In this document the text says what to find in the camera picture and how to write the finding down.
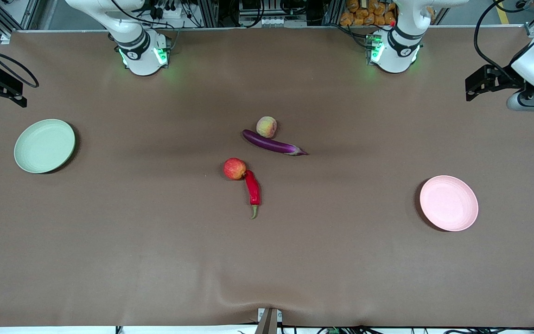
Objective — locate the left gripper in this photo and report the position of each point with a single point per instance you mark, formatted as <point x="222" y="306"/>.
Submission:
<point x="503" y="80"/>

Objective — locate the pale yellow pink peach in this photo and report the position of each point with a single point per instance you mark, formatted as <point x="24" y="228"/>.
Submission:
<point x="266" y="126"/>

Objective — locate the long purple eggplant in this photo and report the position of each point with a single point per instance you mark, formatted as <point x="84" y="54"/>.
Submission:
<point x="267" y="142"/>

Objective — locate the red apple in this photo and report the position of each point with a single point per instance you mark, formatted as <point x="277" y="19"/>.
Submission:
<point x="234" y="168"/>

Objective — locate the red chili pepper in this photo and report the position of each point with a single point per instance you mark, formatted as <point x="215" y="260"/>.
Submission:
<point x="252" y="188"/>

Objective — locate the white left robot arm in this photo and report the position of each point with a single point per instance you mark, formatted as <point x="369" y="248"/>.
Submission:
<point x="394" y="55"/>

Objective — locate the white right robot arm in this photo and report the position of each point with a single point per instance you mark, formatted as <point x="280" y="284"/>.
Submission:
<point x="142" y="55"/>

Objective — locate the pale green round plate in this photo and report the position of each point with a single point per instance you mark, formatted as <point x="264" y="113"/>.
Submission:
<point x="44" y="146"/>

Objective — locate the pale pink round plate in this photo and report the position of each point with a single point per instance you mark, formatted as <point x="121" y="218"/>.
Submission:
<point x="448" y="203"/>

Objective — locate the white power strip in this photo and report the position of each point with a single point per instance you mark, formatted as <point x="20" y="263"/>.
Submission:
<point x="167" y="11"/>

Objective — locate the brown table cover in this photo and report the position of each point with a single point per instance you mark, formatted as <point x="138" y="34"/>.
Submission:
<point x="155" y="241"/>

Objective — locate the white terminal strip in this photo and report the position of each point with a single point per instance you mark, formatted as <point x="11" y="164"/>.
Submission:
<point x="276" y="21"/>

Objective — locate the metal table edge bracket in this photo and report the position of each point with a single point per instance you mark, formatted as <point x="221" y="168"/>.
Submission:
<point x="268" y="322"/>

